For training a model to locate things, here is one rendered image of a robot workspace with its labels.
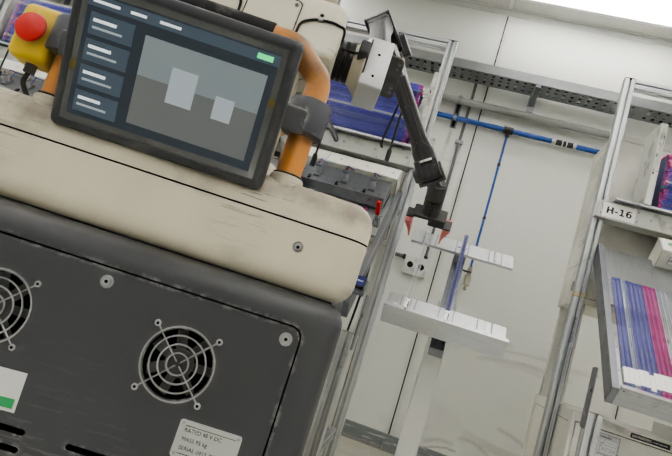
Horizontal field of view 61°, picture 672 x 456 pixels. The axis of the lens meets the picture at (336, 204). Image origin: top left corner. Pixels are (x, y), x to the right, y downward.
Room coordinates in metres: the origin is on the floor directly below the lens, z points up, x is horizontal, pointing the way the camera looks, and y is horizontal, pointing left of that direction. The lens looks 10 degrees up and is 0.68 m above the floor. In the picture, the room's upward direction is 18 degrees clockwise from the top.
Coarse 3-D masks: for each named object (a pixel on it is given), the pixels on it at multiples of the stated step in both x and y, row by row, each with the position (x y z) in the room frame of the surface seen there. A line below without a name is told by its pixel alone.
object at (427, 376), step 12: (444, 348) 1.78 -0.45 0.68; (432, 360) 1.78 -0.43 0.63; (420, 372) 1.79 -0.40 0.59; (432, 372) 1.78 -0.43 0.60; (420, 384) 1.79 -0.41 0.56; (432, 384) 1.78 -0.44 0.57; (420, 396) 1.79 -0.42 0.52; (432, 396) 1.78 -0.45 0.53; (408, 408) 1.79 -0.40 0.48; (420, 408) 1.78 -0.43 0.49; (408, 420) 1.79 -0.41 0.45; (420, 420) 1.78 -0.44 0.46; (408, 432) 1.79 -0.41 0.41; (420, 432) 1.78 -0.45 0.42; (408, 444) 1.78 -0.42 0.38
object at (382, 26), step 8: (376, 16) 1.49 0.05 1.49; (384, 16) 1.46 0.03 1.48; (368, 24) 1.49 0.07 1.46; (376, 24) 1.43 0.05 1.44; (384, 24) 1.41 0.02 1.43; (392, 24) 1.50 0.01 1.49; (368, 32) 1.52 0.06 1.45; (376, 32) 1.37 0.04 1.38; (384, 32) 1.36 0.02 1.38; (392, 32) 1.50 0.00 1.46; (384, 40) 1.30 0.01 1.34; (392, 40) 1.53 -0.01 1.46; (400, 48) 1.54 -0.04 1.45
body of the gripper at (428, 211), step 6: (420, 204) 1.75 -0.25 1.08; (426, 204) 1.68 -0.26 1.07; (432, 204) 1.67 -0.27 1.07; (438, 204) 1.67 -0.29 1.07; (414, 210) 1.72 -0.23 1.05; (420, 210) 1.72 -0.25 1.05; (426, 210) 1.69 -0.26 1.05; (432, 210) 1.68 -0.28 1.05; (438, 210) 1.68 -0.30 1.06; (414, 216) 1.72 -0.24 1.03; (420, 216) 1.70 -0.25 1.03; (426, 216) 1.70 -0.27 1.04; (432, 216) 1.70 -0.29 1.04; (438, 216) 1.71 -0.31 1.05; (444, 216) 1.71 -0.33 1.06; (438, 222) 1.70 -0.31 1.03; (444, 222) 1.69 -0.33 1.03
